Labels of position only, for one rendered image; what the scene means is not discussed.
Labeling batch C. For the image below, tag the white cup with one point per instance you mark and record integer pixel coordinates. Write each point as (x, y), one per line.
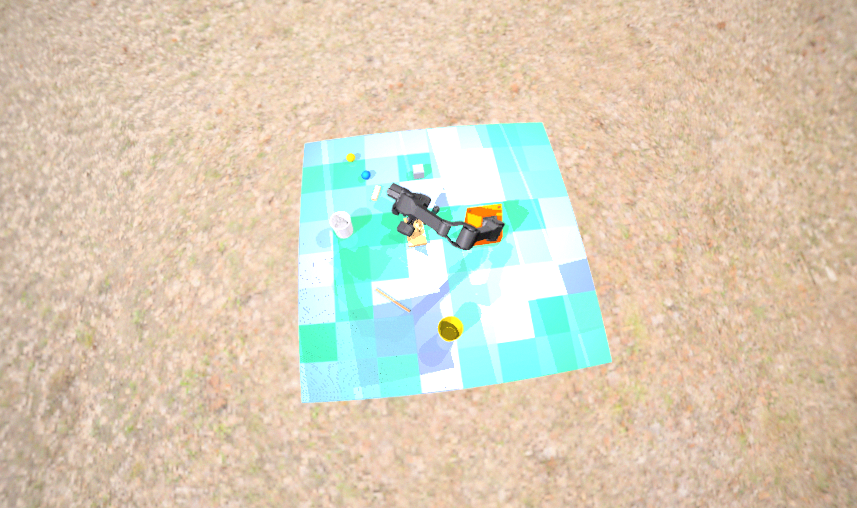
(341, 224)

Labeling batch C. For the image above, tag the yellow cup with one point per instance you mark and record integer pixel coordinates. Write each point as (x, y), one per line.
(450, 328)

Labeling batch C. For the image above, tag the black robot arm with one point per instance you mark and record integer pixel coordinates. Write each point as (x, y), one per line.
(410, 203)

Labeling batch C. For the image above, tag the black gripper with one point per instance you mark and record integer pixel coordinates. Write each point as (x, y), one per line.
(407, 228)

